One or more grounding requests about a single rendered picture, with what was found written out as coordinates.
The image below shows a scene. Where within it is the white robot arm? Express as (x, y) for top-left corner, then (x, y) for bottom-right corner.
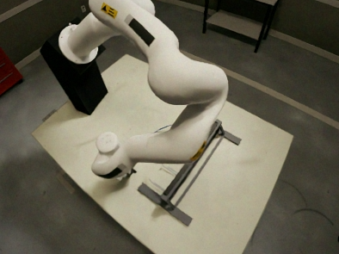
(59, 0), (228, 181)

